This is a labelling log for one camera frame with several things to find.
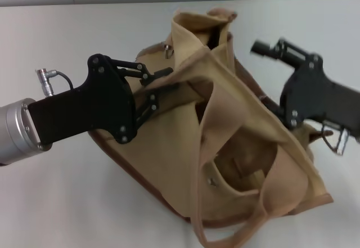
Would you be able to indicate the khaki canvas food bag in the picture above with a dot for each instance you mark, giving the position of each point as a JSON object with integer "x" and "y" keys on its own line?
{"x": 174, "y": 152}

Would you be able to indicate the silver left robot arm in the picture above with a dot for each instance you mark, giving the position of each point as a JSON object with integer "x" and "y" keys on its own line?
{"x": 14, "y": 130}

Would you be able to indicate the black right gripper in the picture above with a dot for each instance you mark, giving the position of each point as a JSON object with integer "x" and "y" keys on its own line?
{"x": 315, "y": 96}

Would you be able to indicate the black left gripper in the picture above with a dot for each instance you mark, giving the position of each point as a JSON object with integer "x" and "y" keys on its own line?
{"x": 92, "y": 107}

